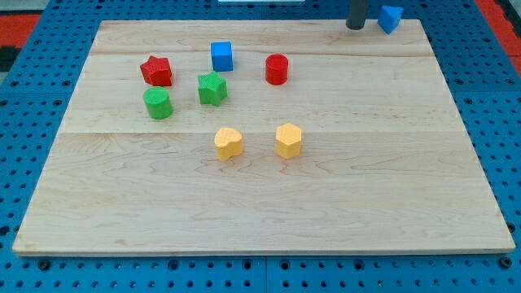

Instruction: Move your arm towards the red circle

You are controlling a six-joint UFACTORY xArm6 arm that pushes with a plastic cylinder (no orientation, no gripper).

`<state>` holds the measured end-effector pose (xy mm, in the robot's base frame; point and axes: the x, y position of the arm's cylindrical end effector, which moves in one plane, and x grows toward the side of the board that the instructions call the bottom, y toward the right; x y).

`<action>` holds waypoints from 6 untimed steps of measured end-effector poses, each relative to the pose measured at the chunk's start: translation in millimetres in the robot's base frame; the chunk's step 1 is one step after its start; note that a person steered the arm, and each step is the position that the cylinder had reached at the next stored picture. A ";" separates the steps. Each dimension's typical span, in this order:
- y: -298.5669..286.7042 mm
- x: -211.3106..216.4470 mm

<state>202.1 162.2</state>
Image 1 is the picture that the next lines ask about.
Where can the yellow hexagon block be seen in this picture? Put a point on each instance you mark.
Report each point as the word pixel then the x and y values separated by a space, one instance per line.
pixel 288 139

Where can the yellow heart block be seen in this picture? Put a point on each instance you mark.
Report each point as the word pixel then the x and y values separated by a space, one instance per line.
pixel 228 143

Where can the green star block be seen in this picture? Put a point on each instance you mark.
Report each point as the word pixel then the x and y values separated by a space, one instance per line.
pixel 212 89

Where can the light wooden board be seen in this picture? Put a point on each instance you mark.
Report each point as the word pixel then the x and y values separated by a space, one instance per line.
pixel 386 166

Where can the red cylinder block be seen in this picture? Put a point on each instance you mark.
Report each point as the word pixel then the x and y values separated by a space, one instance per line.
pixel 276 69

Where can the blue cube block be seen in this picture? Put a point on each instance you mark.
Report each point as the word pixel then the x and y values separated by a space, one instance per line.
pixel 222 56

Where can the green cylinder block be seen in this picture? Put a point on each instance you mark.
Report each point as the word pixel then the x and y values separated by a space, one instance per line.
pixel 157 101

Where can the red star block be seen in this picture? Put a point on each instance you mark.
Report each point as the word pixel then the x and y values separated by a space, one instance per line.
pixel 157 71

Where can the dark grey cylindrical robot stylus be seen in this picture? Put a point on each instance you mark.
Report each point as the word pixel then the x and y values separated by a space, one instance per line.
pixel 357 14

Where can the blue triangle block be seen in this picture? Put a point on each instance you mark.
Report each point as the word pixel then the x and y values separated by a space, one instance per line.
pixel 389 18

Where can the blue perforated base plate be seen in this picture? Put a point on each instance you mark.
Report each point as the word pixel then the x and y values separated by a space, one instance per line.
pixel 34 96

